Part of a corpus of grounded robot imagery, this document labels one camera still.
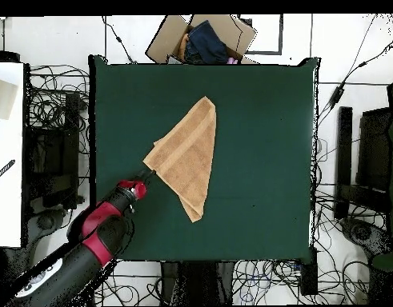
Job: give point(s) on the tan terry towel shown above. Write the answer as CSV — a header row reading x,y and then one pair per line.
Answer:
x,y
189,153

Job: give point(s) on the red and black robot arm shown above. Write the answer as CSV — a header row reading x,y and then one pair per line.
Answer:
x,y
100,214

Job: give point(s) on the pink cloth item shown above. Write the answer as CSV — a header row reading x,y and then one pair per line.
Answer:
x,y
233,60

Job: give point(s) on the black equipment rack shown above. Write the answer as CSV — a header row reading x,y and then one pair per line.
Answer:
x,y
52,160

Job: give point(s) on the dark green table cloth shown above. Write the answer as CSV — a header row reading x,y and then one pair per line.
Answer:
x,y
263,128

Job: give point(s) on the brown cardboard box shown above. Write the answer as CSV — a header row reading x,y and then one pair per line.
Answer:
x,y
167,41

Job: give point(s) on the white desk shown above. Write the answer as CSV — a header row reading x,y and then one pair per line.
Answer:
x,y
7,208

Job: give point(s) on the black striped tool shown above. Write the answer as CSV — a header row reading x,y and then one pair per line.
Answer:
x,y
3,171

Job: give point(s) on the dark blue jeans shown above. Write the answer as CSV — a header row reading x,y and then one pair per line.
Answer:
x,y
205,41

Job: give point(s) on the beige box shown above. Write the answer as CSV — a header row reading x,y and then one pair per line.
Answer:
x,y
2,99

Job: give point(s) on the black power strip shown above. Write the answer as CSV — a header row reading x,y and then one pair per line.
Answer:
x,y
308,275

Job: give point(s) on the black upright stand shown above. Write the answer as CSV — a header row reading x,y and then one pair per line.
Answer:
x,y
343,160

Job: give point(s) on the black monitor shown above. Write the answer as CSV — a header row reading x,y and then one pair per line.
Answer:
x,y
373,150

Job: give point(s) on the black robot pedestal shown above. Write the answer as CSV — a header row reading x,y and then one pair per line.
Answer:
x,y
196,281

